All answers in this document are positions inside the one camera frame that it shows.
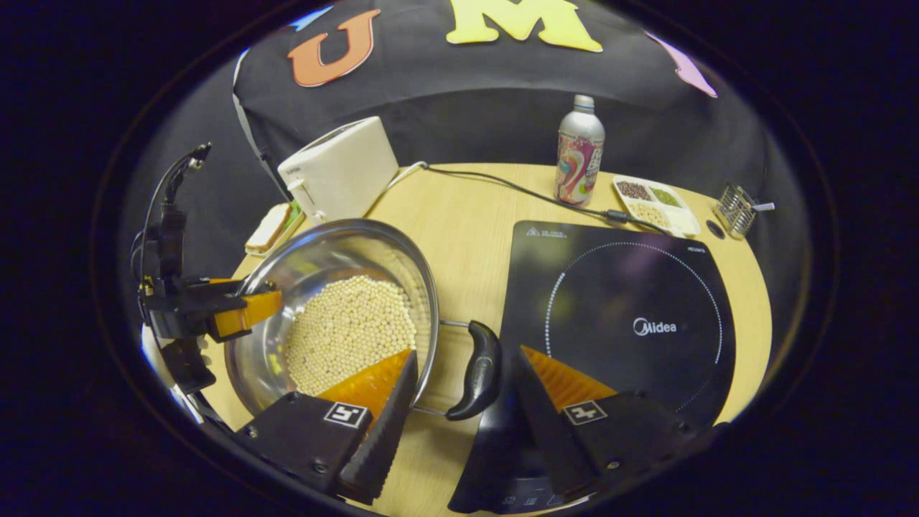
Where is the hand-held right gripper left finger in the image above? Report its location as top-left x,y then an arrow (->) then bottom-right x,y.
235,349 -> 419,506

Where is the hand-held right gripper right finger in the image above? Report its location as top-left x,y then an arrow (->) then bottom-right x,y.
511,345 -> 712,503

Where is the pile of soybeans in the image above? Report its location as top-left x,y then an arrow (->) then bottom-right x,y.
284,275 -> 419,396

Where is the stainless steel pot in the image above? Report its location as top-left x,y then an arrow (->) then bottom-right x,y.
224,218 -> 503,421

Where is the black induction cooktop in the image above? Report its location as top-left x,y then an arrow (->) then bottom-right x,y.
449,220 -> 737,514

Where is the sandwich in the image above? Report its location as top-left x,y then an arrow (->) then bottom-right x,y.
245,203 -> 301,253

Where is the white sandwich plate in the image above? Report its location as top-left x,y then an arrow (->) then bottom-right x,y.
244,202 -> 306,258

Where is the white toaster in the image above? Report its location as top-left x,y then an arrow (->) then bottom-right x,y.
278,116 -> 400,220

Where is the white divided bean tray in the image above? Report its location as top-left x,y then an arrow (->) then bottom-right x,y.
612,174 -> 701,238

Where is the silver drink bottle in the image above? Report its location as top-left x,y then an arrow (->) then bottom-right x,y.
554,94 -> 606,208

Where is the black backdrop cloth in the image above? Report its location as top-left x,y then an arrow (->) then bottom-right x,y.
118,0 -> 812,288

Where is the white toaster cable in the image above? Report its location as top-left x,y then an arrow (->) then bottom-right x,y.
388,162 -> 429,189

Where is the black power cable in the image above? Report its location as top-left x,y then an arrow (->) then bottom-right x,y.
424,165 -> 668,234

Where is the metal wire holder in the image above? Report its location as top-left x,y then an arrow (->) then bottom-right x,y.
714,182 -> 758,240

